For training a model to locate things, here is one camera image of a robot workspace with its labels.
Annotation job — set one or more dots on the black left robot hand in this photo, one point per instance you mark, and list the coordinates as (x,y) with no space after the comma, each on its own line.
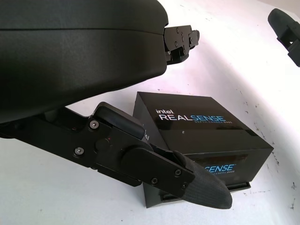
(70,58)

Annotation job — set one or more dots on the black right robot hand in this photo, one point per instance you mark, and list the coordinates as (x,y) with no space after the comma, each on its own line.
(286,28)

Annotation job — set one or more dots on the black RealSense box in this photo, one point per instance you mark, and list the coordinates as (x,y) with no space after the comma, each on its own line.
(199,136)

